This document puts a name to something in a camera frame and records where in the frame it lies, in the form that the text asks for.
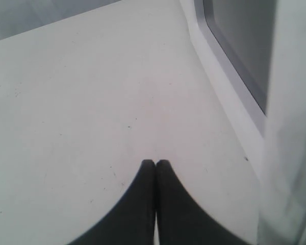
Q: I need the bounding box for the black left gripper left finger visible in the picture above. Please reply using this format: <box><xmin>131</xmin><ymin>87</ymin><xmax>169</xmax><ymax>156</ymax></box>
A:
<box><xmin>71</xmin><ymin>160</ymin><xmax>156</xmax><ymax>244</ymax></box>

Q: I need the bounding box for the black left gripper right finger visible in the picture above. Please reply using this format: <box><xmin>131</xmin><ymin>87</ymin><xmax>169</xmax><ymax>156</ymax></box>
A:
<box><xmin>155</xmin><ymin>160</ymin><xmax>247</xmax><ymax>244</ymax></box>

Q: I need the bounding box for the white microwave oven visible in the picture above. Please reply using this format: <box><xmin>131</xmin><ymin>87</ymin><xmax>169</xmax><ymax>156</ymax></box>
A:
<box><xmin>181</xmin><ymin>1</ymin><xmax>306</xmax><ymax>244</ymax></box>

